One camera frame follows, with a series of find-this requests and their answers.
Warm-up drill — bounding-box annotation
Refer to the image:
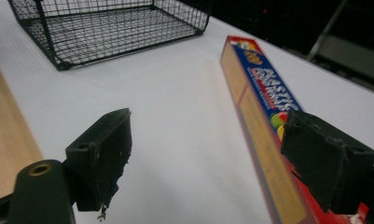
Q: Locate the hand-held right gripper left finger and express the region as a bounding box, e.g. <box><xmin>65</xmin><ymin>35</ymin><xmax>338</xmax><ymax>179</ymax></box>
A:
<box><xmin>64</xmin><ymin>107</ymin><xmax>133</xmax><ymax>220</ymax></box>

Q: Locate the long plastic wrap box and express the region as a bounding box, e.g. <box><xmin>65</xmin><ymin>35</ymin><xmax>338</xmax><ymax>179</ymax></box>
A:
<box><xmin>219</xmin><ymin>35</ymin><xmax>370</xmax><ymax>224</ymax></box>

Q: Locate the metal stand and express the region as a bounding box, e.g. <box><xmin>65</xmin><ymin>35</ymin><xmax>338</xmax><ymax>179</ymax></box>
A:
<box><xmin>306</xmin><ymin>0</ymin><xmax>374</xmax><ymax>94</ymax></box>

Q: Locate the black wire mesh basket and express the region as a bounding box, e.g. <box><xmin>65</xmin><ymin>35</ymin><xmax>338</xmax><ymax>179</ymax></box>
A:
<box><xmin>7</xmin><ymin>0</ymin><xmax>214</xmax><ymax>72</ymax></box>

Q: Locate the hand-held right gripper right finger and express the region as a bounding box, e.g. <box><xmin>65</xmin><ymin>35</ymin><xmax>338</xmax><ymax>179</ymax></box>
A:
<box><xmin>280</xmin><ymin>109</ymin><xmax>374</xmax><ymax>215</ymax></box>

